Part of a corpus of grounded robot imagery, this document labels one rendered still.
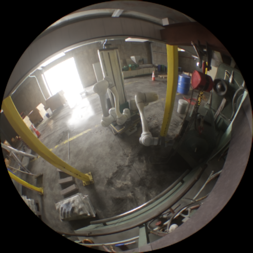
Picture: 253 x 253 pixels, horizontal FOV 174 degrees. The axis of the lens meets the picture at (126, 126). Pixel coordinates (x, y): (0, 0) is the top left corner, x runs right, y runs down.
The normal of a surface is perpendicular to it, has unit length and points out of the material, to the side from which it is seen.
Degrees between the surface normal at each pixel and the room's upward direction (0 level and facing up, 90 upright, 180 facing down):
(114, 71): 90
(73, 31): 90
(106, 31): 90
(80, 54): 90
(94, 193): 0
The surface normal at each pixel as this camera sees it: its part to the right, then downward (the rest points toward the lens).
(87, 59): 0.46, 0.57
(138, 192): -0.14, -0.72
